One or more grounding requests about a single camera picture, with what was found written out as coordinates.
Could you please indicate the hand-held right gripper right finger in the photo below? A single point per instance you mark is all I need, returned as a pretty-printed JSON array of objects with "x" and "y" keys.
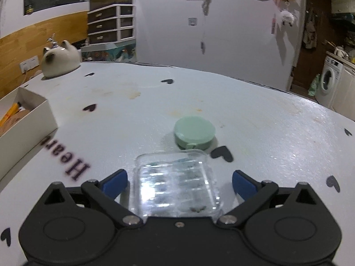
[{"x": 242, "y": 185}]

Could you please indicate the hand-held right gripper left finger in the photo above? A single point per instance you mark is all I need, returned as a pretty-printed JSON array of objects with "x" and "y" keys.
[{"x": 115, "y": 183}]

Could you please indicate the clear plastic case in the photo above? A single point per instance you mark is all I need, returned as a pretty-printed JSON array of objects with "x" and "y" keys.
[{"x": 174, "y": 183}]

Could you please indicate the white cardboard box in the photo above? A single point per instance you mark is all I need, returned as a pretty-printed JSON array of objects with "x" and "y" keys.
[{"x": 36, "y": 122}]

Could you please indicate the round green case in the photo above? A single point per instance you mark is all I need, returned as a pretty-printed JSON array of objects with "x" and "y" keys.
[{"x": 194, "y": 130}]

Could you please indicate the green plastic bag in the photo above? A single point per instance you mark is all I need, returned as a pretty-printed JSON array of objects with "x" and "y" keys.
[{"x": 313, "y": 86}]

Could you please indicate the yellow pencil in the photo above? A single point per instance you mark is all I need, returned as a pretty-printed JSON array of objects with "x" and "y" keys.
[{"x": 9, "y": 114}]

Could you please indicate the colourful printed cloth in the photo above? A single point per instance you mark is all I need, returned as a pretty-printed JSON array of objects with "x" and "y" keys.
[{"x": 111, "y": 52}]

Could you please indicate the white cat-shaped kettle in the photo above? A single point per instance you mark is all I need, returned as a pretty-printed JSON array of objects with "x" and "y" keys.
[{"x": 59, "y": 61}]

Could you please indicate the white washing machine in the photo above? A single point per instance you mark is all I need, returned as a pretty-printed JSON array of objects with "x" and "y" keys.
[{"x": 328, "y": 81}]

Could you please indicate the white kitchen cabinet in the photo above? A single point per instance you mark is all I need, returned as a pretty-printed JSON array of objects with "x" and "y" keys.
[{"x": 345, "y": 94}]

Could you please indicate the white drawer unit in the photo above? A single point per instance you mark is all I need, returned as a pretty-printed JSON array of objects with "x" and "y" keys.
[{"x": 111, "y": 23}]

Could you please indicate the white cooking pot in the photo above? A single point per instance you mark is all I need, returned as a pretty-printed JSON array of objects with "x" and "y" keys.
[{"x": 339, "y": 51}]

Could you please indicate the hanging cloth bags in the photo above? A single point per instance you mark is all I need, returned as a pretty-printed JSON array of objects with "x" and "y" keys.
[{"x": 309, "y": 33}]

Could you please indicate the hanging white plush toy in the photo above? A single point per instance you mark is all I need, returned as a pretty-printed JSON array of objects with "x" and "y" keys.
[{"x": 287, "y": 18}]

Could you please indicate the white wall outlet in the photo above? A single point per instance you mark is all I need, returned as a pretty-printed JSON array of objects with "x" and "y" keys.
[{"x": 29, "y": 63}]

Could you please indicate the grey wall socket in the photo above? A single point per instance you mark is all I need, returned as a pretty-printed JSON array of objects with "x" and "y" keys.
[{"x": 192, "y": 21}]

